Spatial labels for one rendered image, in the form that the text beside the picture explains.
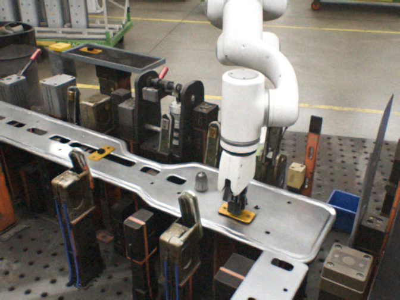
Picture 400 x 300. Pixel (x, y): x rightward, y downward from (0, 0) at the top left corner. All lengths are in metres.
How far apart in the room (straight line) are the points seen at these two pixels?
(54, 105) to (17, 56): 2.33
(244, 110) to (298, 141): 1.16
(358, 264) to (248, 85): 0.39
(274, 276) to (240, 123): 0.31
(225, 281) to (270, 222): 0.20
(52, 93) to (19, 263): 0.55
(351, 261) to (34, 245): 0.98
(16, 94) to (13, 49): 2.09
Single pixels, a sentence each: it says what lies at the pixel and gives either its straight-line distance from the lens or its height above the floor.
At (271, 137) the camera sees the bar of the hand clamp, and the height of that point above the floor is 1.12.
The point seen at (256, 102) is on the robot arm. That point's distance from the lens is 0.86.
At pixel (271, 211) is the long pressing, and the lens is 1.06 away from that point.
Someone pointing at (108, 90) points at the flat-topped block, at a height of 1.04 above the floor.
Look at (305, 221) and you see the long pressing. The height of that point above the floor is 1.00.
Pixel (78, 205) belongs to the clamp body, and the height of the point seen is 0.96.
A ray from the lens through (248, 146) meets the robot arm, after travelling 0.90.
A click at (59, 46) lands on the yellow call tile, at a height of 1.16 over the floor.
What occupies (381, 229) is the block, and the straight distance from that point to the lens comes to 0.95.
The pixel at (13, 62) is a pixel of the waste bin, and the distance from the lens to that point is 3.91.
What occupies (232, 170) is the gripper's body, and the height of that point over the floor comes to 1.15.
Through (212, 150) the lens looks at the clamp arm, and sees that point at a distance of 1.23.
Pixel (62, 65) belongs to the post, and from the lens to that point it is 1.76.
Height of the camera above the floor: 1.65
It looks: 30 degrees down
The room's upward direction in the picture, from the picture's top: straight up
